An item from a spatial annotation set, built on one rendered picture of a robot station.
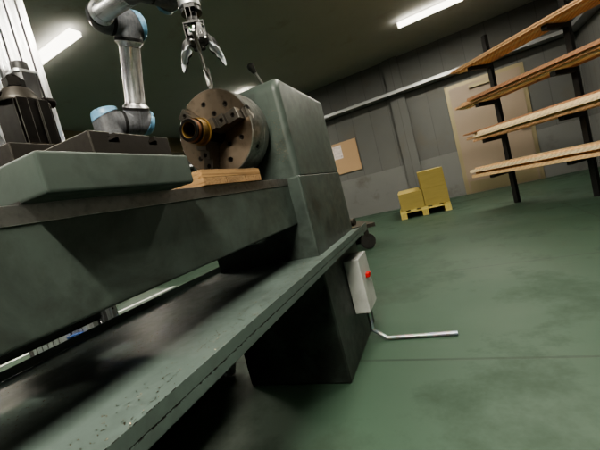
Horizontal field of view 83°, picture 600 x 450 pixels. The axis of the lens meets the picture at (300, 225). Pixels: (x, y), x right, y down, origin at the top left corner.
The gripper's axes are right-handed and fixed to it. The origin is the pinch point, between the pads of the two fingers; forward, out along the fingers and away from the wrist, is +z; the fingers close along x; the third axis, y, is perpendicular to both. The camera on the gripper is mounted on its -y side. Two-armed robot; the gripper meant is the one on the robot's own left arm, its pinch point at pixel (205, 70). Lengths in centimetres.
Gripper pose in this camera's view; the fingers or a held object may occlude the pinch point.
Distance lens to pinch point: 137.8
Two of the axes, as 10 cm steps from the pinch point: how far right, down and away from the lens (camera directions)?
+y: 1.3, 0.6, -9.9
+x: 9.7, -2.3, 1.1
